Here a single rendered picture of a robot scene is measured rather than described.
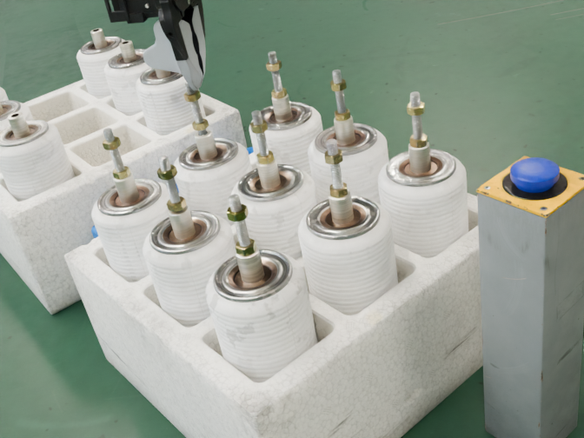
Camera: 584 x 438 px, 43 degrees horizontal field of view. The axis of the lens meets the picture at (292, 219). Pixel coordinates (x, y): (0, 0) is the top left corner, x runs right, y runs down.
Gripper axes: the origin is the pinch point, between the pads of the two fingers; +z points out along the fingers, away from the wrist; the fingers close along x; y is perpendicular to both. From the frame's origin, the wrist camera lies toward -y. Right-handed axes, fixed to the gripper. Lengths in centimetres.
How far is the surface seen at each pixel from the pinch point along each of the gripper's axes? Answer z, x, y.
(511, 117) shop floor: 35, -55, -35
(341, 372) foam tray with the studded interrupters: 19.7, 26.3, -18.5
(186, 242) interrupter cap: 9.9, 18.7, -2.3
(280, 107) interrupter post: 8.1, -8.2, -6.2
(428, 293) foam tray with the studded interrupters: 18.3, 16.1, -26.1
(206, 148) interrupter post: 8.5, 1.2, 1.0
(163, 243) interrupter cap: 9.8, 19.0, 0.0
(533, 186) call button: 2.9, 20.5, -36.0
